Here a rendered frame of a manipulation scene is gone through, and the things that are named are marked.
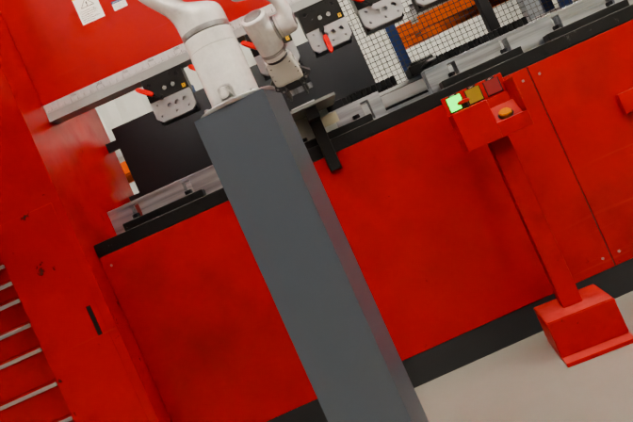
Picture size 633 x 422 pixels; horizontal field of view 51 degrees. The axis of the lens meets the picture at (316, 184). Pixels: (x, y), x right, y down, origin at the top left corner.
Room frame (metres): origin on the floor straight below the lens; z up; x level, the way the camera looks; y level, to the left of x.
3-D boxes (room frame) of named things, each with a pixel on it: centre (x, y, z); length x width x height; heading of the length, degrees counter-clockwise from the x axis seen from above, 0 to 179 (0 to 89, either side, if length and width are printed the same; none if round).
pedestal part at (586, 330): (1.95, -0.55, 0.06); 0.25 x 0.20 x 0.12; 172
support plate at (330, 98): (2.21, -0.08, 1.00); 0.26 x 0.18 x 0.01; 0
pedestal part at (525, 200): (1.98, -0.55, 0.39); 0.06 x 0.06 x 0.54; 82
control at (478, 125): (1.98, -0.55, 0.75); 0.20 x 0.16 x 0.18; 82
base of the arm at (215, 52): (1.57, 0.09, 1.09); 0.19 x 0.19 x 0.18
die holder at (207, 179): (2.36, 0.47, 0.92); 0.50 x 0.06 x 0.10; 90
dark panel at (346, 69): (2.87, 0.15, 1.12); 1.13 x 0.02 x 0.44; 90
